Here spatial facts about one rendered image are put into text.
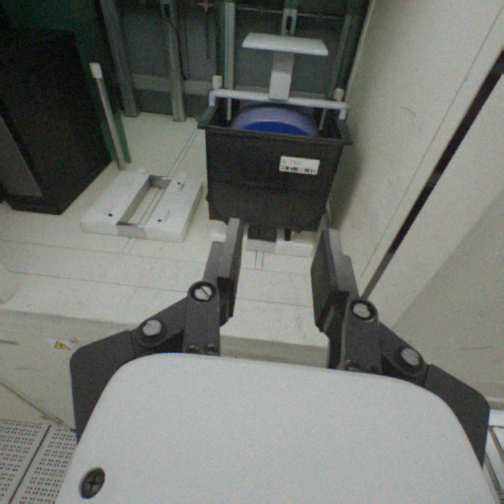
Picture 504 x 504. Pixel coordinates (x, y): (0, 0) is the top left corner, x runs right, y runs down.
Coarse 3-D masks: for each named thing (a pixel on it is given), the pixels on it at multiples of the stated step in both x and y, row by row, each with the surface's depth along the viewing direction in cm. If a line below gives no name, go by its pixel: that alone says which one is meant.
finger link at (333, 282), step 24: (336, 240) 13; (312, 264) 15; (336, 264) 12; (312, 288) 15; (336, 288) 11; (336, 312) 11; (336, 336) 12; (384, 336) 11; (384, 360) 10; (408, 360) 10
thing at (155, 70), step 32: (96, 0) 88; (128, 0) 88; (160, 0) 82; (192, 0) 85; (128, 32) 93; (160, 32) 93; (192, 32) 92; (256, 32) 90; (288, 32) 85; (320, 32) 89; (128, 64) 97; (160, 64) 99; (192, 64) 98; (256, 64) 96; (320, 64) 95; (352, 64) 94; (128, 96) 102; (160, 96) 106; (192, 96) 105; (320, 96) 100; (320, 128) 103
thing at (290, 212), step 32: (288, 64) 43; (224, 96) 48; (256, 96) 48; (288, 96) 46; (224, 128) 43; (224, 160) 46; (256, 160) 46; (288, 160) 45; (320, 160) 45; (224, 192) 50; (256, 192) 50; (288, 192) 49; (320, 192) 49; (256, 224) 55; (288, 224) 54
